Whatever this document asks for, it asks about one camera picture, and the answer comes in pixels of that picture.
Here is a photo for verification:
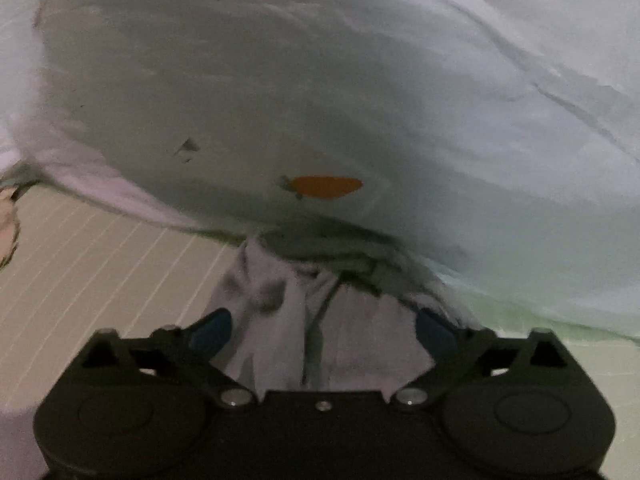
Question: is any white shirt with carrot print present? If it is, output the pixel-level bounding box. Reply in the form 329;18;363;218
0;0;640;405

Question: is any striped beige bed sheet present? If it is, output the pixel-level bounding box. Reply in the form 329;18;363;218
0;165;251;413

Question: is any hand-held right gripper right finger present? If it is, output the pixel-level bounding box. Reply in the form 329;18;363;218
389;308;569;408

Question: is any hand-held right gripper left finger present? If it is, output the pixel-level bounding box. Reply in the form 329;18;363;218
80;308;259;408

